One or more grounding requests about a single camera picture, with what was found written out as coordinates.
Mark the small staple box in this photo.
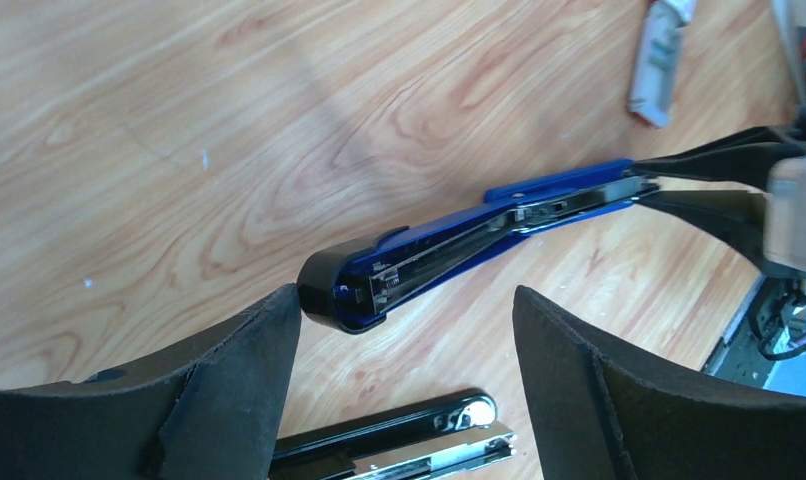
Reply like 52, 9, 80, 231
628, 0, 696, 128

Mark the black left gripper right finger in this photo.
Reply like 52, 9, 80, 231
512, 286, 806, 479

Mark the black stapler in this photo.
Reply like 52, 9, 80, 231
267, 388, 517, 480

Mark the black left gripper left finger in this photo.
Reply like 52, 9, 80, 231
0, 284, 301, 479

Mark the blue stapler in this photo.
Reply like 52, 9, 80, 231
297, 159, 659, 334

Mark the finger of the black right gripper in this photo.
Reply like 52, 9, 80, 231
638, 190, 801, 279
629, 124, 806, 190

